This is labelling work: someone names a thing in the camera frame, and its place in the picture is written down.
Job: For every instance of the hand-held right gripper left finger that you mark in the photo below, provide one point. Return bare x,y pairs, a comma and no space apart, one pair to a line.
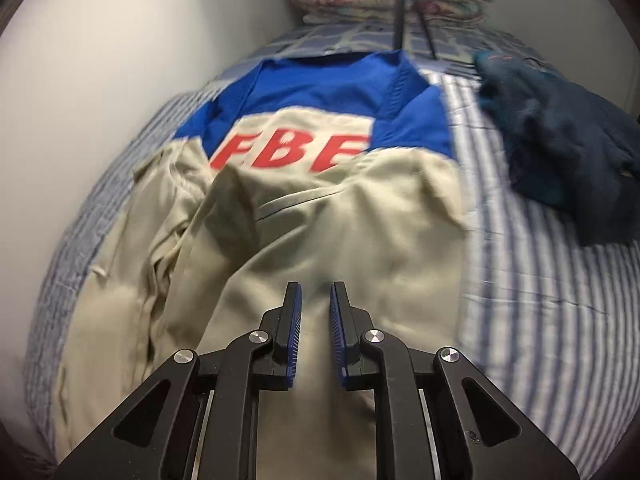
295,330

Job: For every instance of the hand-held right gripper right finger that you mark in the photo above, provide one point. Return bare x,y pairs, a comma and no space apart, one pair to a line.
337,332

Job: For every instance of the beige and blue jacket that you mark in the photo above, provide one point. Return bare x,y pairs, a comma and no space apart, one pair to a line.
350,220

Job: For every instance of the blue striped quilt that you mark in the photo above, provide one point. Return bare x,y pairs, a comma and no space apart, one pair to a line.
525,260

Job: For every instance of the dark teal garment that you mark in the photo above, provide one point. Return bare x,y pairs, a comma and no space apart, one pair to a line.
560,150

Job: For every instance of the black tripod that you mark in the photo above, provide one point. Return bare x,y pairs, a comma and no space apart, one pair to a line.
398,25

